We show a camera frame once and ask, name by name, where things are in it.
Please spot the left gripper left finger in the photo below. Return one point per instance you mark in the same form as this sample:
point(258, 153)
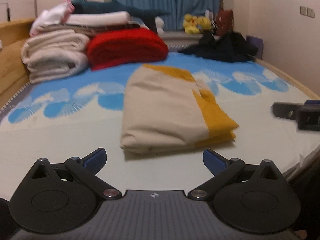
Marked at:
point(84, 171)

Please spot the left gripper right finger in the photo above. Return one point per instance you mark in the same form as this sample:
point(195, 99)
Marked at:
point(225, 172)

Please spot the beige and mustard jacket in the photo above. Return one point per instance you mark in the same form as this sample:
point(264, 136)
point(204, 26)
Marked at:
point(167, 109)

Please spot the black clothes pile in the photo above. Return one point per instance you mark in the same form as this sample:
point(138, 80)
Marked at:
point(231, 47)

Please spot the purple box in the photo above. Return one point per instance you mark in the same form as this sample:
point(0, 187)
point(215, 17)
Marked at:
point(257, 42)

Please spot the wooden bed headboard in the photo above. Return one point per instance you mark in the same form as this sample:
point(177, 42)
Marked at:
point(14, 74)

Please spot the white folded blanket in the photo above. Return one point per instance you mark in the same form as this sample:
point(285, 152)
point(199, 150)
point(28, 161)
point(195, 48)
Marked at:
point(55, 55)

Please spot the dark red bag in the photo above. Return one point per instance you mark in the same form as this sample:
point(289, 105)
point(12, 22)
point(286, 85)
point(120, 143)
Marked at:
point(224, 22)

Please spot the red folded blanket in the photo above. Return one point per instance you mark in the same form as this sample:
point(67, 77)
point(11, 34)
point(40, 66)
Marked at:
point(114, 48)

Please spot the yellow plush toys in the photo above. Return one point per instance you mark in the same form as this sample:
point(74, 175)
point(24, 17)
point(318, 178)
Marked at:
point(197, 24)

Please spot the white folded cloth on stack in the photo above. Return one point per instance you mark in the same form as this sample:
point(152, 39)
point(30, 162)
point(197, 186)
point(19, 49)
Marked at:
point(97, 20)

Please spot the pink white cloth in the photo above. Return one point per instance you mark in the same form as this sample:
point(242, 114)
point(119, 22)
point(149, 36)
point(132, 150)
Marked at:
point(56, 15)

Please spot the teal garment on stack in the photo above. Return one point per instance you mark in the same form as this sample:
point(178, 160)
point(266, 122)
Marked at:
point(93, 7)

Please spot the wooden bed frame rail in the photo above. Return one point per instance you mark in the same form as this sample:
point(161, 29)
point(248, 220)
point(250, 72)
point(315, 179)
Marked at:
point(307, 91)

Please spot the wall switch plate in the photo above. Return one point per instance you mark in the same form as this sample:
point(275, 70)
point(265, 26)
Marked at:
point(305, 11)

